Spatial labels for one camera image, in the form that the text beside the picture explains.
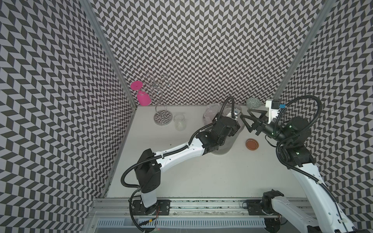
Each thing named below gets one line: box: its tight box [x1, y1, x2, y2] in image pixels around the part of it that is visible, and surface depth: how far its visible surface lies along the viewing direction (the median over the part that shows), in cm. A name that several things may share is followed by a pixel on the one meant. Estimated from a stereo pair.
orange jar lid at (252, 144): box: [245, 138, 259, 151], surface depth 98 cm
